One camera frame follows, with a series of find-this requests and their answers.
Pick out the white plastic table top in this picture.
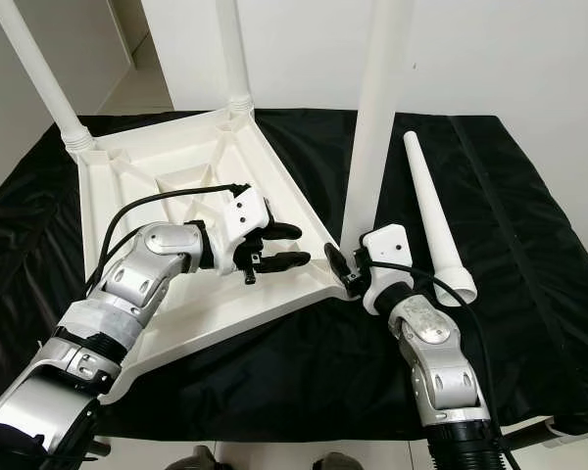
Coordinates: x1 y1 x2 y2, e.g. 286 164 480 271
76 101 349 404

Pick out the black cloth table cover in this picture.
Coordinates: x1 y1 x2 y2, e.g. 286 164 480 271
0 110 588 442

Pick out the grey right robot foot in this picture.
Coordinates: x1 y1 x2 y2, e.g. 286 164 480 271
314 452 364 470

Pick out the grey robot foot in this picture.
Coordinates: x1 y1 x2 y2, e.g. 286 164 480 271
171 446 217 470
314 452 364 470

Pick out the grey left robot foot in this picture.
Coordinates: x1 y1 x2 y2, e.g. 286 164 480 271
171 446 217 470

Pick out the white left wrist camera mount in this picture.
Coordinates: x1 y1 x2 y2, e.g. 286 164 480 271
220 186 273 258

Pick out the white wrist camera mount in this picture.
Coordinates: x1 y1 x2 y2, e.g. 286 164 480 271
220 186 273 258
361 223 415 314

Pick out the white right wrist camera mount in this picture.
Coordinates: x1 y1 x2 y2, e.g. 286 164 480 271
361 223 415 314

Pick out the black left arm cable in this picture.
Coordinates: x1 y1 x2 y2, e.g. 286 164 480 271
93 182 251 314

